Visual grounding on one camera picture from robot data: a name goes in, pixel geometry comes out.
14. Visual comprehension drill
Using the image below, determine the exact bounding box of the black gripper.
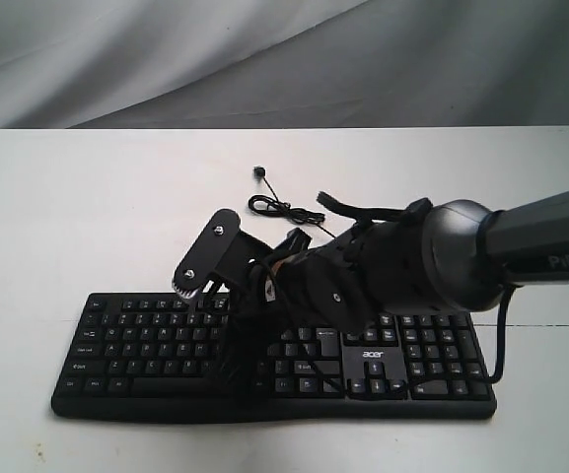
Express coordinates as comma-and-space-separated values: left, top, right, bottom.
205, 204, 437, 407

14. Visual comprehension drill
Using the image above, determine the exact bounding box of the black acer keyboard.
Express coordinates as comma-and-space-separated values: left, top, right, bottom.
51, 293, 497, 424

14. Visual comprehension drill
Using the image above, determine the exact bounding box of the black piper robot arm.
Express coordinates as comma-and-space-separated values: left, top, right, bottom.
198, 192, 569, 400

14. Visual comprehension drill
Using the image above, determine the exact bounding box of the grey backdrop cloth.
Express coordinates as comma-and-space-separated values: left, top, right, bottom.
0, 1, 569, 129

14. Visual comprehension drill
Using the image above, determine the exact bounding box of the black keyboard usb cable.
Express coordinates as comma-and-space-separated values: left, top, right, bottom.
248, 166, 339, 240

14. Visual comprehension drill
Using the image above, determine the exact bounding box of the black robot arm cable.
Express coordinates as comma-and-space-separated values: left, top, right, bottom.
483, 283, 569, 385

